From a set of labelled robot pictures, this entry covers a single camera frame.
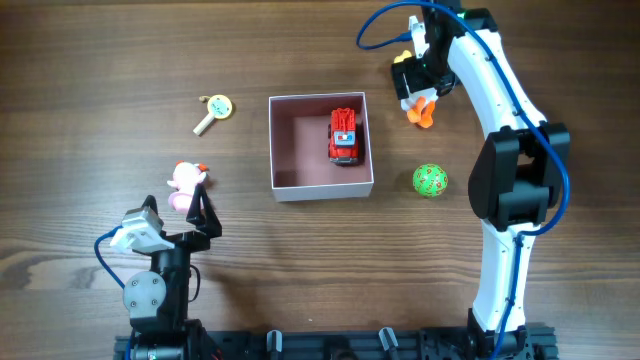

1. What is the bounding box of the white plush duck toy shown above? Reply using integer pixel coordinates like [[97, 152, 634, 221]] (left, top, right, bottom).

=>
[[393, 50, 439, 128]]

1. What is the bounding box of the red toy fire truck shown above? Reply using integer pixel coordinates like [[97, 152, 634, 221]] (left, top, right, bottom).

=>
[[328, 108, 359, 166]]

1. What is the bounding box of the green patterned ball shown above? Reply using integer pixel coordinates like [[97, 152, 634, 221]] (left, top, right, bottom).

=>
[[412, 164, 449, 197]]

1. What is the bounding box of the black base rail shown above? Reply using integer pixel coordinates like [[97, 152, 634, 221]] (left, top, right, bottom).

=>
[[113, 322, 559, 360]]

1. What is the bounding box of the wooden rattle drum toy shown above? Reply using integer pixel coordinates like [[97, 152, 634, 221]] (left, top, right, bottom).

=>
[[193, 94, 234, 136]]

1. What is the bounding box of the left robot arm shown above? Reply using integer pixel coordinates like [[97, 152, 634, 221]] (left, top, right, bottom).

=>
[[115, 184, 224, 360]]

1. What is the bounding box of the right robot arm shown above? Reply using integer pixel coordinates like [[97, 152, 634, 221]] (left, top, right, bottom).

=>
[[391, 1, 570, 359]]

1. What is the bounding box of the pink open cardboard box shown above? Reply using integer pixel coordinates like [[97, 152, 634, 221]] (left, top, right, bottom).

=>
[[268, 92, 374, 202]]

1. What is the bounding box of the pink plush chick toy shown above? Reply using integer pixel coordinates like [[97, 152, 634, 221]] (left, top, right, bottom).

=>
[[167, 161, 209, 214]]

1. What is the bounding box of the left blue cable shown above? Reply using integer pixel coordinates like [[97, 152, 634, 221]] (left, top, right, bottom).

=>
[[93, 225, 126, 290]]

